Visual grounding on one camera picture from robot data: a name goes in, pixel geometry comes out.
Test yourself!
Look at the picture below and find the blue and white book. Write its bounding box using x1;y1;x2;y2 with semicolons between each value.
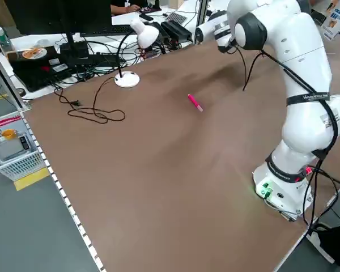
322;7;340;40

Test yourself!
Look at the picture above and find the pink highlighter pen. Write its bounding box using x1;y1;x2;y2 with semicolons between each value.
187;93;204;113

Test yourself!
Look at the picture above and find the white desk lamp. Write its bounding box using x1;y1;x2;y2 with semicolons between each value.
114;14;160;88

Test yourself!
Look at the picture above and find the grey perforated tray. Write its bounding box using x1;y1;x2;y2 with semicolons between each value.
164;11;188;25

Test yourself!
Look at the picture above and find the black keyboard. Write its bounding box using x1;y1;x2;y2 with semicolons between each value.
80;24;138;37

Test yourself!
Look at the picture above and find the person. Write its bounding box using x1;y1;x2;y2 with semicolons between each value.
110;0;144;15

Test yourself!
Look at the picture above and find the white plastic basket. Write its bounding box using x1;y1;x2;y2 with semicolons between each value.
0;111;48;182

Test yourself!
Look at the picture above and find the flat black case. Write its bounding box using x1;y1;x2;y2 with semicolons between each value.
8;45;74;93

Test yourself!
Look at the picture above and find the grey digital scale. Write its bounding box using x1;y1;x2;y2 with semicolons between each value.
0;135;33;163

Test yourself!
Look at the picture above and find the printed disc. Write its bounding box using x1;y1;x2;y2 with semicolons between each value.
21;47;48;60

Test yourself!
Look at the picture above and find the black computer monitor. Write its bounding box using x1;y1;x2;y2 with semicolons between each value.
4;0;113;57

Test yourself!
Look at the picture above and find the person's sneaker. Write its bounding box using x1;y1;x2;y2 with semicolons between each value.
308;231;337;264

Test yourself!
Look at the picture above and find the black lamp power cable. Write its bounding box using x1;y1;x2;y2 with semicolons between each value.
54;75;126;125

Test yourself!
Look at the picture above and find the aluminium frame post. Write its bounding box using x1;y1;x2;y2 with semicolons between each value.
196;0;210;29
0;46;31;112

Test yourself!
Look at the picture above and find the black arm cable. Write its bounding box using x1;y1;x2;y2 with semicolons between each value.
229;39;340;162

